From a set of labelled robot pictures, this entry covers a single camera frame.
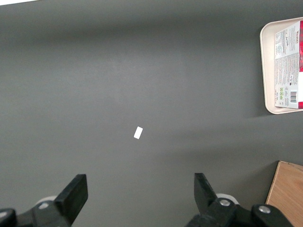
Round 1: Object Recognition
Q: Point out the red tartan cookie box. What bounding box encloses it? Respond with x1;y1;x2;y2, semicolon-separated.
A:
274;20;303;109

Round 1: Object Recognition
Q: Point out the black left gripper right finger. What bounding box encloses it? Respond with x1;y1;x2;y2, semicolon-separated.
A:
184;173;294;227

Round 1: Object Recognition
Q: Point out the wooden drawer cabinet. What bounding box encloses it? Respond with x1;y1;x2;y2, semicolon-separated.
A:
265;160;303;227

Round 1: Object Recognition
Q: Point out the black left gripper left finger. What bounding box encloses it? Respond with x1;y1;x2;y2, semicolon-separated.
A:
0;174;89;227

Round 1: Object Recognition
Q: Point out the small white tape piece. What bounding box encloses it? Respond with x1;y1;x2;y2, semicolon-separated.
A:
133;126;143;140

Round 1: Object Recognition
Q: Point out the beige plastic tray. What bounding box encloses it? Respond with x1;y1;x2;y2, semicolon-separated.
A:
259;17;303;115

